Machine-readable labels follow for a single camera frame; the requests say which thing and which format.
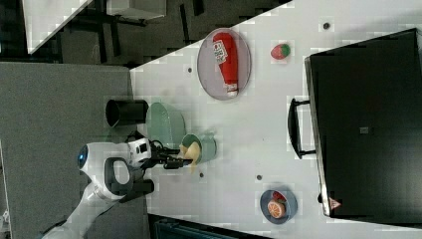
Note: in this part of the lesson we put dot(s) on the red toy strawberry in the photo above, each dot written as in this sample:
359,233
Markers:
281,51

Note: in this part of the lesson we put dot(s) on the white side table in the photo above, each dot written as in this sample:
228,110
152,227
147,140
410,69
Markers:
44,18

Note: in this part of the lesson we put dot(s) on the peeled toy banana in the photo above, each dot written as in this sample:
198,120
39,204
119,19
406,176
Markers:
192,153

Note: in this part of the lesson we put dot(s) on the blue bowl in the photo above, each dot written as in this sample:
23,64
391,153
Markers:
290,203

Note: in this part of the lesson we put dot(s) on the green oval colander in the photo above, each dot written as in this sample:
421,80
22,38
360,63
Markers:
166,124

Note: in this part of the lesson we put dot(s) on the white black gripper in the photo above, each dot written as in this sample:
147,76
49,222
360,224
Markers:
142,156

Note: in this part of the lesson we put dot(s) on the silver black toaster oven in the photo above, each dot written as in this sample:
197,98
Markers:
366,111

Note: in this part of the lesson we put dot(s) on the black cylindrical cup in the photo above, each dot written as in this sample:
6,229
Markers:
119,113

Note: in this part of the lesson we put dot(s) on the red ketchup bottle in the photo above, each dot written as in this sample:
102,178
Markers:
225,52

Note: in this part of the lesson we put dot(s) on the green mug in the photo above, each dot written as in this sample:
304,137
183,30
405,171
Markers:
206,146

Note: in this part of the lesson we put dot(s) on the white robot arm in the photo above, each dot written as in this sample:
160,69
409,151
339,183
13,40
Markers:
110,168

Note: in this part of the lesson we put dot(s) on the grey round plate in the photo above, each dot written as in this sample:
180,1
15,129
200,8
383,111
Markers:
208,70

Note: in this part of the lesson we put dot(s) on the toy orange slice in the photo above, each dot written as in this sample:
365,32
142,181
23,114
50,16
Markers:
276,209

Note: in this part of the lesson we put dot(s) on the small red toy fruit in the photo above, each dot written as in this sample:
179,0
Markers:
278,196

